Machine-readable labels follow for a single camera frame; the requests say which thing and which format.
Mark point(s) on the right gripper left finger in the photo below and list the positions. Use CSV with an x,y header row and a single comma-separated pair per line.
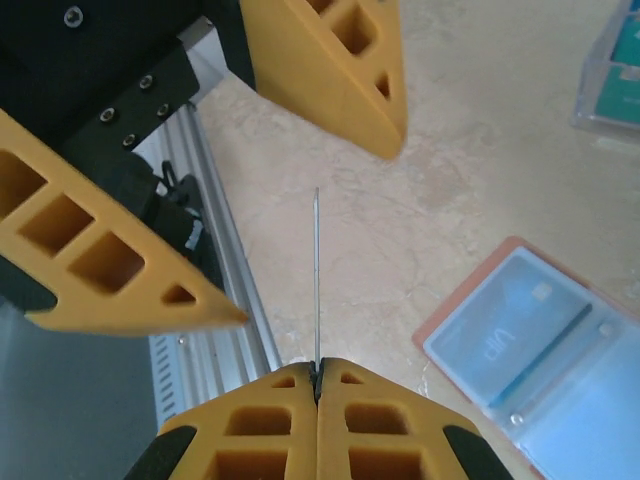
x,y
302,440

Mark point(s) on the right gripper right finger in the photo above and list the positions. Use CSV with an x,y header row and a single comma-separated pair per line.
x,y
332,450

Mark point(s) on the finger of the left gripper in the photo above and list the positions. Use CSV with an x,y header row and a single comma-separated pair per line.
x,y
310,75
125,315

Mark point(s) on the grey card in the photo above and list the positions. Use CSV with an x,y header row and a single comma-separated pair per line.
x,y
316,275

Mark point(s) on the light blue VIP card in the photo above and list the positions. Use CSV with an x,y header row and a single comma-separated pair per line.
x,y
500,325

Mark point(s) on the pink card holder wallet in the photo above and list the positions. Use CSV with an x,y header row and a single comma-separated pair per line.
x,y
590,400

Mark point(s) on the teal card stack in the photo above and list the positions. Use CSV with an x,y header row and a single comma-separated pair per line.
x,y
622,95

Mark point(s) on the aluminium rail frame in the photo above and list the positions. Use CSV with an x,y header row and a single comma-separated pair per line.
x,y
235,345

